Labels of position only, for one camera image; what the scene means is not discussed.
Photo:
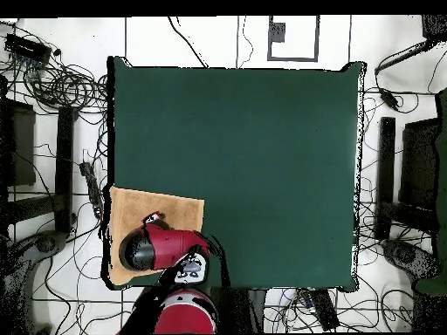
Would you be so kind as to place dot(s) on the black frame panel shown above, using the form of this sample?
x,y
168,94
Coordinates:
x,y
419,164
21,146

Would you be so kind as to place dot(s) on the black flat device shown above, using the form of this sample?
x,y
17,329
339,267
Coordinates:
x,y
324,310

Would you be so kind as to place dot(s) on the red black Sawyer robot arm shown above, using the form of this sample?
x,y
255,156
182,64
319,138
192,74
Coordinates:
x,y
167,246

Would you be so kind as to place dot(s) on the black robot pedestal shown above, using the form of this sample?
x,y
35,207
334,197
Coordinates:
x,y
241,310

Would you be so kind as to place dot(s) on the dark grey stand base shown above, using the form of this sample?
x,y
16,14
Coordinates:
x,y
47,242
405,256

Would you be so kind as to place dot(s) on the black power strip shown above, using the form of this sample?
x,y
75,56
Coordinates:
x,y
92,188

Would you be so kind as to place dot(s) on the black speckled box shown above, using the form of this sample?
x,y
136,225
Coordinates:
x,y
434,28

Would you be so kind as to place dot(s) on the dark green tablecloth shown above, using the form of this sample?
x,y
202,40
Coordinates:
x,y
262,139

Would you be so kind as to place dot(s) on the black network switch box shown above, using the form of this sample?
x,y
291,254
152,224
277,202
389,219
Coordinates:
x,y
26,47

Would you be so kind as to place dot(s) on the black rod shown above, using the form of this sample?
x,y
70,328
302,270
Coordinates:
x,y
401,57

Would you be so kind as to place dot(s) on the small dark grey square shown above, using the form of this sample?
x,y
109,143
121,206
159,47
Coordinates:
x,y
277,32

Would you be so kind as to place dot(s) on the tan terry towel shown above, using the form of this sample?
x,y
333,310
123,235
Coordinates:
x,y
139,206

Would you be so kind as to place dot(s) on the black power adapter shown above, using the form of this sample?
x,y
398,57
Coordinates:
x,y
388,98

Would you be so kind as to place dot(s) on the black frame bar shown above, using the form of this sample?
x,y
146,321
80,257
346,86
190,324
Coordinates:
x,y
64,167
386,174

